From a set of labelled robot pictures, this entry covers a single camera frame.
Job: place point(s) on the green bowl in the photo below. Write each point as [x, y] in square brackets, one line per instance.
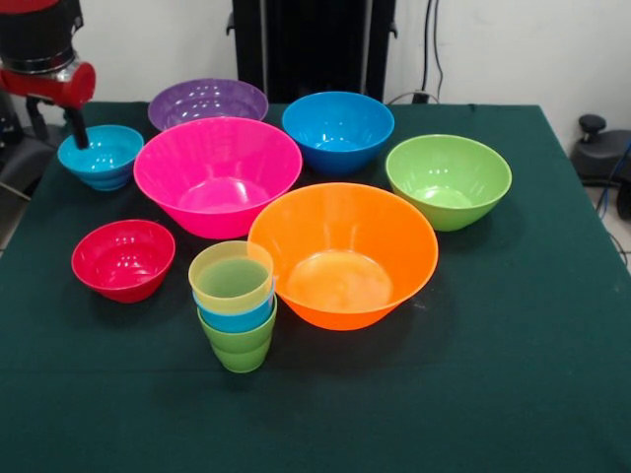
[443, 182]

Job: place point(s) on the yellow cup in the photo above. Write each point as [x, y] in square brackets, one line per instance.
[231, 281]

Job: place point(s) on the purple bowl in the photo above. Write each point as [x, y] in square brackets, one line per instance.
[207, 98]

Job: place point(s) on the blue cup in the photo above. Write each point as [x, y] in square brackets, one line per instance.
[236, 321]

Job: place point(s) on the blue bowl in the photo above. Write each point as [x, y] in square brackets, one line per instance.
[337, 128]

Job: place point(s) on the green cup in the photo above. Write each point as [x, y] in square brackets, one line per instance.
[241, 352]

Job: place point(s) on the dark green table cloth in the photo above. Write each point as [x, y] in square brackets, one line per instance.
[98, 394]

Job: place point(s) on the large magenta bowl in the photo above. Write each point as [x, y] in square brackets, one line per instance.
[212, 172]

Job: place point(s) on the small cyan bowl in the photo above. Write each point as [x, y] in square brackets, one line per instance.
[106, 165]

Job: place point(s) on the small red bowl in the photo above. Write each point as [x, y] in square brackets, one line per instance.
[123, 266]

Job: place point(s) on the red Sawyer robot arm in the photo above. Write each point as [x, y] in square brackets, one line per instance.
[34, 34]

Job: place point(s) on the black pedestal foot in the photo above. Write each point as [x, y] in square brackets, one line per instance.
[20, 157]
[596, 153]

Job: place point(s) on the large orange bowl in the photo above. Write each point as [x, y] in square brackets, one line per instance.
[345, 246]

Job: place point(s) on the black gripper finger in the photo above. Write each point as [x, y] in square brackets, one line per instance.
[37, 120]
[79, 130]

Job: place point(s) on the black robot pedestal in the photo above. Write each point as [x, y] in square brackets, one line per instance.
[305, 49]

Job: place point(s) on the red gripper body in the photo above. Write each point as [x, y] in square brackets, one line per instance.
[64, 88]

